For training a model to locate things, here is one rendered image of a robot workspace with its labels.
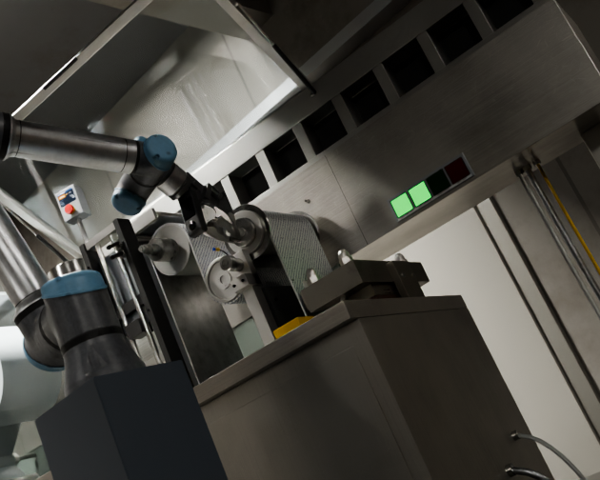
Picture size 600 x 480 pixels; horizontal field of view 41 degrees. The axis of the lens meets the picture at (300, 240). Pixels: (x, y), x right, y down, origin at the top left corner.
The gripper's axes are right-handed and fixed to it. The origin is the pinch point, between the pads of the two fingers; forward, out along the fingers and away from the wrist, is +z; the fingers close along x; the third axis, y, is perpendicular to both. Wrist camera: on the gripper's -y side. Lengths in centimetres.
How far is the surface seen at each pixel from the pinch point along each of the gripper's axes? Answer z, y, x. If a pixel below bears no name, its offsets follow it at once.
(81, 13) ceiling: -36, 215, 99
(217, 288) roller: 8.0, -2.5, 13.3
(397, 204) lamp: 30.4, 20.0, -30.6
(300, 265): 17.0, -0.7, -7.9
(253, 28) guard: -22, 58, -21
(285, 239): 10.7, 3.9, -7.9
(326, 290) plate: 15.5, -17.9, -18.0
